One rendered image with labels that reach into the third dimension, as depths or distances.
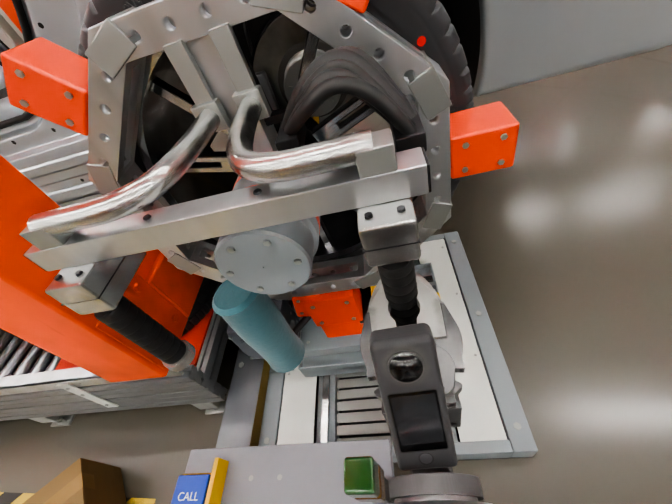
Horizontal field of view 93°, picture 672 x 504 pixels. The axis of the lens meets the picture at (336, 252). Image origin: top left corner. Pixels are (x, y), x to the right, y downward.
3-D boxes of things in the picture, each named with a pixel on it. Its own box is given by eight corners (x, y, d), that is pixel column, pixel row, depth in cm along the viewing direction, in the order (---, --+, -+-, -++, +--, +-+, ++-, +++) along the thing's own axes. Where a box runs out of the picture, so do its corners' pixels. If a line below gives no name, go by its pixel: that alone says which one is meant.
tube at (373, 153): (379, 84, 39) (361, -25, 32) (398, 172, 26) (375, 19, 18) (249, 121, 43) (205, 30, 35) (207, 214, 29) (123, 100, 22)
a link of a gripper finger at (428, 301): (415, 295, 41) (418, 364, 35) (411, 266, 37) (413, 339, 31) (441, 294, 40) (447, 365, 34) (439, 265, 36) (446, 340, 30)
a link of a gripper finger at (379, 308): (367, 305, 42) (383, 371, 36) (358, 278, 38) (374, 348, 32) (390, 299, 42) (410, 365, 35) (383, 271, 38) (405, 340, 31)
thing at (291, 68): (350, 145, 101) (392, 32, 79) (351, 158, 96) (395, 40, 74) (249, 116, 95) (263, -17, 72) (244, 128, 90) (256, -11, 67)
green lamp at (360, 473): (378, 461, 43) (372, 455, 41) (380, 497, 41) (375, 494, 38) (349, 462, 44) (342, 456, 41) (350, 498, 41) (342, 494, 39)
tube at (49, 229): (234, 125, 43) (187, 36, 35) (187, 219, 30) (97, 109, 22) (126, 155, 46) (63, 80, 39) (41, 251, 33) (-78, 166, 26)
